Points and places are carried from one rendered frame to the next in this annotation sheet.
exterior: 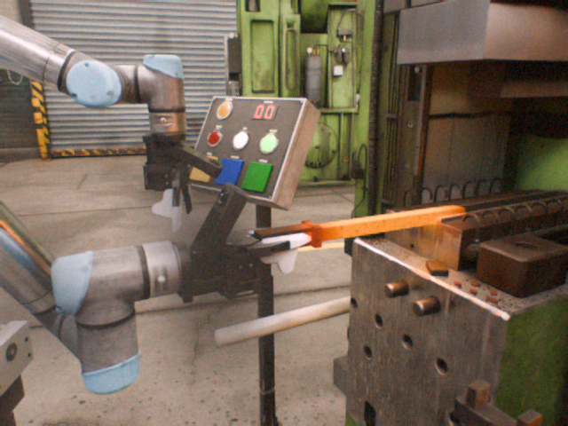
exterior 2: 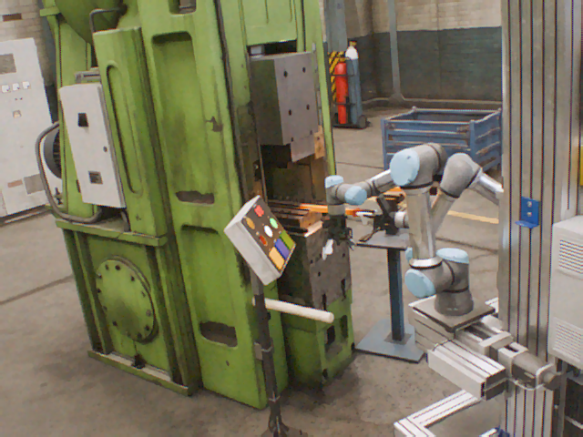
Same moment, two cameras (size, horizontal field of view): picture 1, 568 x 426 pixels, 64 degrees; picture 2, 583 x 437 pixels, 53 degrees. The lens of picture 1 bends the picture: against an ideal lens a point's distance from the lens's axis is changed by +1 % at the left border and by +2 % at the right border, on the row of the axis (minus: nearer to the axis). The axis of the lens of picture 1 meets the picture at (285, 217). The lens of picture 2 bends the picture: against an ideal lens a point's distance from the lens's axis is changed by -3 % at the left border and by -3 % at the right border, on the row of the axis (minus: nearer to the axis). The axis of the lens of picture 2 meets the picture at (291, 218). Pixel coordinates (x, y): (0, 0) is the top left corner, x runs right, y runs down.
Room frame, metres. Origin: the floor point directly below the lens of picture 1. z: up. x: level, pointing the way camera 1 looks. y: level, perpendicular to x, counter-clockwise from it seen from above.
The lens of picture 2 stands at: (2.12, 2.32, 1.93)
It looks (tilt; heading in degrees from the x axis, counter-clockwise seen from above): 19 degrees down; 245
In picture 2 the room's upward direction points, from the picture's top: 7 degrees counter-clockwise
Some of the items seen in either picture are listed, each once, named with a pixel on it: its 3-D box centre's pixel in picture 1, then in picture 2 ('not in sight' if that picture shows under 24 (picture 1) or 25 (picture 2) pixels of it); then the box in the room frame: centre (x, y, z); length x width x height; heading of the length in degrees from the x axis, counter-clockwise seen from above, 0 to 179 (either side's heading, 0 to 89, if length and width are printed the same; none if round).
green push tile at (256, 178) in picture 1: (257, 177); (285, 240); (1.13, 0.07, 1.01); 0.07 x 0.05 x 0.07; 52
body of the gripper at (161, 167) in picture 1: (167, 161); (339, 227); (0.96, 0.25, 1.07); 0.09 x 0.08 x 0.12; 91
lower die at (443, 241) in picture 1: (493, 218); (278, 213); (0.92, -0.44, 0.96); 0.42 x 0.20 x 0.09; 117
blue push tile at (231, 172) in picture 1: (230, 173); (281, 248); (1.19, 0.15, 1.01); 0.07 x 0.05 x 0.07; 52
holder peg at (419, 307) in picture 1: (425, 306); not in sight; (0.69, -0.24, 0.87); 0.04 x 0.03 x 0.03; 117
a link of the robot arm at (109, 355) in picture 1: (104, 342); not in sight; (0.55, 0.25, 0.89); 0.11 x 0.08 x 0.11; 46
